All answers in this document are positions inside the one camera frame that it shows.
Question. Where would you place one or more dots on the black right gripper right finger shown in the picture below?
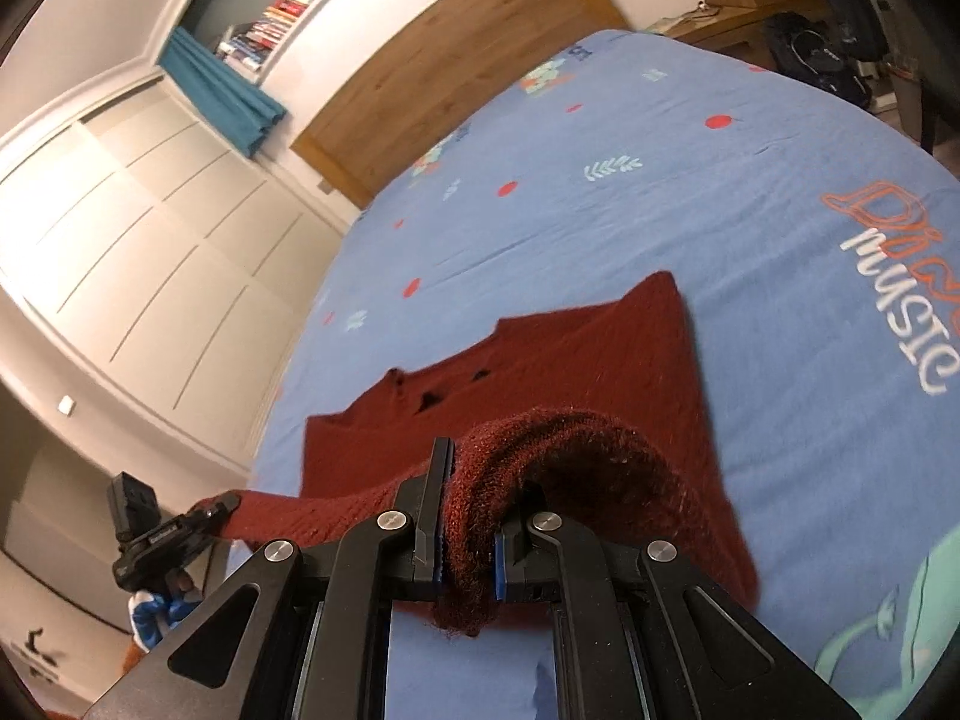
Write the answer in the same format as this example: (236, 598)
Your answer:
(642, 633)

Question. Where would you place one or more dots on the blue dinosaur print bed sheet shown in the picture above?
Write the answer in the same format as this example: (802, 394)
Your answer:
(817, 253)

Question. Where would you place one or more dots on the dark red knitted sweater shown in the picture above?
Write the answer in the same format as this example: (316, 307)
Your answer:
(595, 413)

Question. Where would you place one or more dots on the black backpack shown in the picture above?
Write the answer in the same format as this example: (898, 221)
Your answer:
(801, 52)

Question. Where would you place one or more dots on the blue gloved left hand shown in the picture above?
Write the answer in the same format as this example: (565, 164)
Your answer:
(152, 615)

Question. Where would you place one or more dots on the white wardrobe doors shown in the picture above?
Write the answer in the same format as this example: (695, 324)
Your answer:
(169, 263)

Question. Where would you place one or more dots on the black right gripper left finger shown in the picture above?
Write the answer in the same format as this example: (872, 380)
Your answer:
(298, 633)

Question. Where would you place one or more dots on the wooden headboard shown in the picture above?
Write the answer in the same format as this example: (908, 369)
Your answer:
(430, 78)

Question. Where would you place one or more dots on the row of books on shelf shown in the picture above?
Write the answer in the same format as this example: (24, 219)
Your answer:
(247, 48)

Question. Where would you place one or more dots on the teal curtain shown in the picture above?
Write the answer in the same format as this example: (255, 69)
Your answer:
(237, 109)

